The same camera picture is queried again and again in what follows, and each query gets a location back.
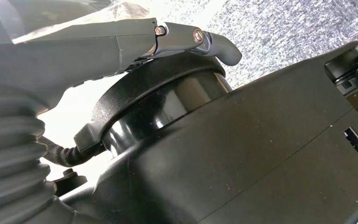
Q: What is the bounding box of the small black knob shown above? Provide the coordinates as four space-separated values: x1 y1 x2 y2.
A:
54 168 88 197

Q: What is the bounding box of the black robot body housing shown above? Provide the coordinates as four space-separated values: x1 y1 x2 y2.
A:
60 41 358 224

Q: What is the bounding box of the black robot actuator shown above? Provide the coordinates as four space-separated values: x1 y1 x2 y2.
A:
324 44 358 133

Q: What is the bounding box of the braided black cable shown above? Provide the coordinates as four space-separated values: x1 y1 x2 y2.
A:
38 136 105 168

